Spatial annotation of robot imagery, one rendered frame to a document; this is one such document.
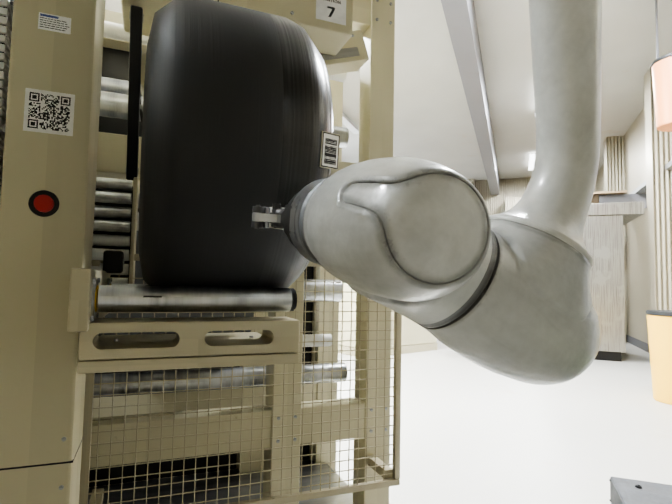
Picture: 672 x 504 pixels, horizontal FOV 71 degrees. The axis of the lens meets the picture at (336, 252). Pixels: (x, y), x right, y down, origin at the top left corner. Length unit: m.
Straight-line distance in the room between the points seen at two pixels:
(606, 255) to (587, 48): 6.53
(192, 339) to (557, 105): 0.64
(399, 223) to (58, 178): 0.75
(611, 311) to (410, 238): 6.72
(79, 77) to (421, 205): 0.80
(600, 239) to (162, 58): 6.52
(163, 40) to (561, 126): 0.61
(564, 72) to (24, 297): 0.85
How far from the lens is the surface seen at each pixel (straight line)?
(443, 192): 0.29
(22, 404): 0.97
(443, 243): 0.29
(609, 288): 6.98
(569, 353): 0.44
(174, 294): 0.85
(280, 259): 0.84
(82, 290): 0.82
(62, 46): 1.03
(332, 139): 0.82
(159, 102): 0.79
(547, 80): 0.48
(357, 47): 1.62
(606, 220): 7.03
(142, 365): 0.84
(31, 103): 0.99
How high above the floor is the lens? 0.94
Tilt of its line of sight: 4 degrees up
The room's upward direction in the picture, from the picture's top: 1 degrees clockwise
